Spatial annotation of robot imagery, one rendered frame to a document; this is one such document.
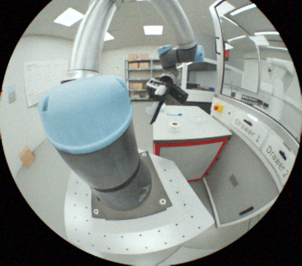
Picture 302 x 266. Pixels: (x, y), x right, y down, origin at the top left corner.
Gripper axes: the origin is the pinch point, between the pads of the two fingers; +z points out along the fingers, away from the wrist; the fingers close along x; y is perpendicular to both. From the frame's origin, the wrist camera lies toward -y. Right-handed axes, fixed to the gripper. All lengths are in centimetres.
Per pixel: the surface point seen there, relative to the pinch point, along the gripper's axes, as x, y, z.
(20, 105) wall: -20, 267, 92
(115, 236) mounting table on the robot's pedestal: -2.8, -6.2, 38.9
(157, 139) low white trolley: -24.2, -4.0, -2.4
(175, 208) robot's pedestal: -6.6, -17.6, 23.8
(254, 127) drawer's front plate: 1, -56, -18
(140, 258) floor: -47, -41, 107
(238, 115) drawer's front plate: -7, -51, -31
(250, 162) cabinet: -12, -67, -3
